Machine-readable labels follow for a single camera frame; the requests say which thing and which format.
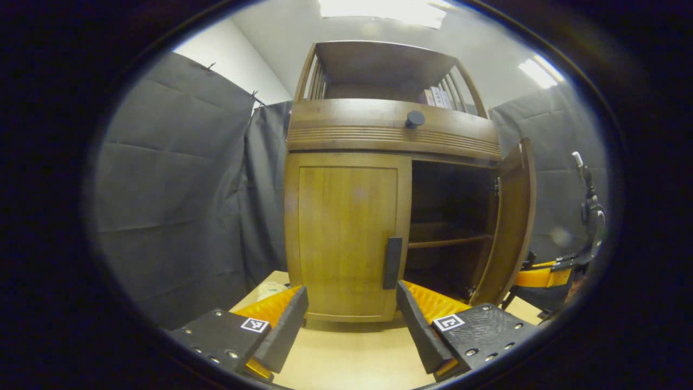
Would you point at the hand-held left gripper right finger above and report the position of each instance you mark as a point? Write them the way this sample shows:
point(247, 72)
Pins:
point(417, 325)

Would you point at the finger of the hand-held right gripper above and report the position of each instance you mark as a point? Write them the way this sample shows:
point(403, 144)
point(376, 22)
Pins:
point(541, 277)
point(552, 262)

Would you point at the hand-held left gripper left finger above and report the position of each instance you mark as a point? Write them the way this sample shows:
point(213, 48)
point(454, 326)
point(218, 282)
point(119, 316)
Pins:
point(284, 330)

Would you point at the wooden shoe cabinet door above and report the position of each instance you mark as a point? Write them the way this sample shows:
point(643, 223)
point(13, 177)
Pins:
point(511, 216)
point(346, 233)

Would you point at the wooden double-door shoe cabinet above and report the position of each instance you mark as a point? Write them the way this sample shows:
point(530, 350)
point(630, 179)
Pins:
point(390, 135)

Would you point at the wooden cabinet inner shelf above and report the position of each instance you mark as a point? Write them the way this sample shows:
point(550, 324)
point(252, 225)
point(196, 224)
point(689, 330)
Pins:
point(446, 241)

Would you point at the wooden cabinet drawer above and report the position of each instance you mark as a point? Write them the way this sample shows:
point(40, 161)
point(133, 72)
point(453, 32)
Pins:
point(352, 122)

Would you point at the small white object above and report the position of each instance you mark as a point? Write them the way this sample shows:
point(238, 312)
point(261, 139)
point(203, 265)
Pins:
point(270, 290)

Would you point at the small ceiling light panel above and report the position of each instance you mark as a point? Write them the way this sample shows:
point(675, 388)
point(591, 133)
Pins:
point(538, 71)

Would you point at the black backdrop cloth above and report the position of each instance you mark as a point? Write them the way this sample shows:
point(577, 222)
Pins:
point(173, 179)

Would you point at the black round drawer knob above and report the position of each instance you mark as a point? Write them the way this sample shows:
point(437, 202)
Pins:
point(415, 119)

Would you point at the brown book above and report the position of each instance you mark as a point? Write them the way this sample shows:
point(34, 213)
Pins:
point(425, 98)

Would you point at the large ceiling light panel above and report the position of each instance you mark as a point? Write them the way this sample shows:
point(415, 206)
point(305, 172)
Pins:
point(384, 11)

